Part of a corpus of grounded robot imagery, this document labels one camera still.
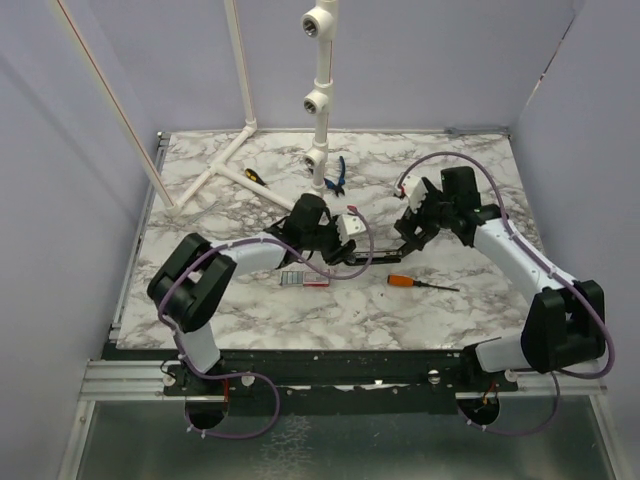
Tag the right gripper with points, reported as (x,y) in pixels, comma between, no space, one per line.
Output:
(411,220)

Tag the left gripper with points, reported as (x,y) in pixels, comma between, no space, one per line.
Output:
(341,252)

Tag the red white staple box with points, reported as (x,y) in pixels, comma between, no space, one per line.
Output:
(303,278)

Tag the black stapler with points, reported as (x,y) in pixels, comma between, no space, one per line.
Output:
(378,257)

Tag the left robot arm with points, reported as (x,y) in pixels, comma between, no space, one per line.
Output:
(189,286)

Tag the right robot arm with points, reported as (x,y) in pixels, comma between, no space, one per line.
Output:
(561,327)

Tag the yellow black screwdriver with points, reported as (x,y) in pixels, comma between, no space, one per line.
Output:
(254,177)

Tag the orange handled screwdriver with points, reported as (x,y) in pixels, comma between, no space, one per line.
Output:
(409,282)

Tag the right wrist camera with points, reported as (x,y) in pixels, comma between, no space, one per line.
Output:
(418,191)

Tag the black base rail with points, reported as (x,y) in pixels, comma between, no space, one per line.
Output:
(317,382)

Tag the white pvc pipe frame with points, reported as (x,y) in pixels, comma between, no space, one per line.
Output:
(184,65)

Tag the aluminium frame rail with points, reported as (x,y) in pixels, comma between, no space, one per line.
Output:
(116,375)

